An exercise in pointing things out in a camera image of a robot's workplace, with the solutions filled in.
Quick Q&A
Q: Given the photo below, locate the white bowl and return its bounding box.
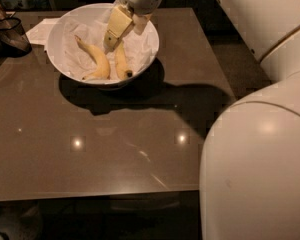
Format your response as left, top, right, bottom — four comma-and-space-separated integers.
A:
46, 15, 146, 89

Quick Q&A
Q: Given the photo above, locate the dark mesh basket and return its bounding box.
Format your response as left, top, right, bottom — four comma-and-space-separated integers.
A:
0, 17, 32, 58

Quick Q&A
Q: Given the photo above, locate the yellow banana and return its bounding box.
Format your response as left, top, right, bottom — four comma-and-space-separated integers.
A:
74, 35, 111, 81
115, 41, 133, 80

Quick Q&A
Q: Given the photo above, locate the white paper liner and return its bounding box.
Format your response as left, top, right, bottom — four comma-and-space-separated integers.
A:
59, 4, 159, 86

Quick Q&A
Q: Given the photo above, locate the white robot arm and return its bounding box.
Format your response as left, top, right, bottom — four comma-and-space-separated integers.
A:
199, 0, 300, 240

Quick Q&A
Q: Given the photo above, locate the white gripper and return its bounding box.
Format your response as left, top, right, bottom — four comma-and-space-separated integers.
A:
103, 0, 162, 51

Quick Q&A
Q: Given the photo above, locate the white paper sheet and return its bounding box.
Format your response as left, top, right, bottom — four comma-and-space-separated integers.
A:
26, 18, 58, 46

